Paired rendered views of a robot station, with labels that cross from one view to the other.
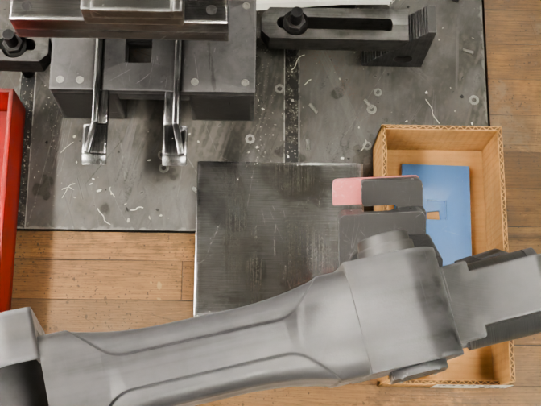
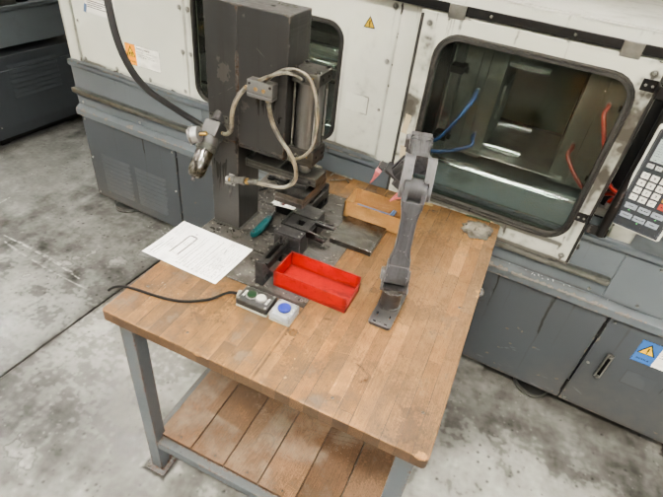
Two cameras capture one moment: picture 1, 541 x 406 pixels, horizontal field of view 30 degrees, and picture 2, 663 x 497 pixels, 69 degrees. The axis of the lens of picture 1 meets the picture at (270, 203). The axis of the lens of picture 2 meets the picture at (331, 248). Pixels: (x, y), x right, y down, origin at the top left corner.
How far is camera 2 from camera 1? 1.37 m
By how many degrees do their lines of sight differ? 47
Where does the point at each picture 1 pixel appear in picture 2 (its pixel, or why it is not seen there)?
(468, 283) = not seen: hidden behind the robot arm
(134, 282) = (353, 262)
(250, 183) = (341, 232)
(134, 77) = (307, 225)
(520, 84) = (341, 191)
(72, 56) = (294, 233)
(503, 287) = not seen: hidden behind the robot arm
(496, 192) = (370, 195)
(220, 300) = (369, 247)
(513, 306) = not seen: hidden behind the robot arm
